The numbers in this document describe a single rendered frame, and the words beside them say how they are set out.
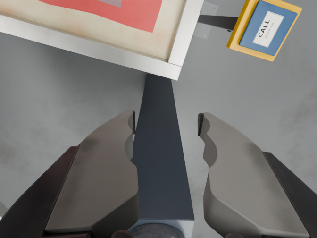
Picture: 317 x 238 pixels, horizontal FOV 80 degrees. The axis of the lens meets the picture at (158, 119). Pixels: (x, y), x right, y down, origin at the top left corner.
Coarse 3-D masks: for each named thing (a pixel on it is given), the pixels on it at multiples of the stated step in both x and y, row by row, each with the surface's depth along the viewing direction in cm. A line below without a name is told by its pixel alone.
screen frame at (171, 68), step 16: (192, 0) 41; (0, 16) 43; (16, 16) 46; (192, 16) 42; (16, 32) 44; (32, 32) 44; (48, 32) 44; (64, 32) 45; (176, 32) 44; (192, 32) 44; (64, 48) 46; (80, 48) 46; (96, 48) 46; (112, 48) 46; (176, 48) 46; (128, 64) 48; (144, 64) 48; (160, 64) 48; (176, 64) 48; (176, 80) 50
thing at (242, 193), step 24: (216, 120) 11; (216, 144) 9; (240, 144) 9; (216, 168) 8; (240, 168) 8; (264, 168) 8; (216, 192) 7; (240, 192) 7; (264, 192) 7; (216, 216) 7; (240, 216) 6; (264, 216) 6; (288, 216) 6
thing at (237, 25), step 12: (204, 0) 125; (252, 0) 44; (264, 0) 44; (276, 0) 44; (204, 12) 128; (216, 12) 128; (252, 12) 45; (204, 24) 131; (216, 24) 80; (228, 24) 66; (240, 24) 47; (204, 36) 135; (240, 36) 48; (240, 48) 49
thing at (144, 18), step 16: (48, 0) 44; (64, 0) 44; (80, 0) 44; (96, 0) 44; (112, 0) 44; (128, 0) 44; (144, 0) 44; (160, 0) 44; (112, 16) 46; (128, 16) 46; (144, 16) 46
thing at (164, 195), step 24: (144, 96) 108; (168, 96) 109; (144, 120) 84; (168, 120) 85; (144, 144) 69; (168, 144) 70; (144, 168) 59; (168, 168) 59; (144, 192) 51; (168, 192) 51; (144, 216) 45; (168, 216) 45; (192, 216) 45
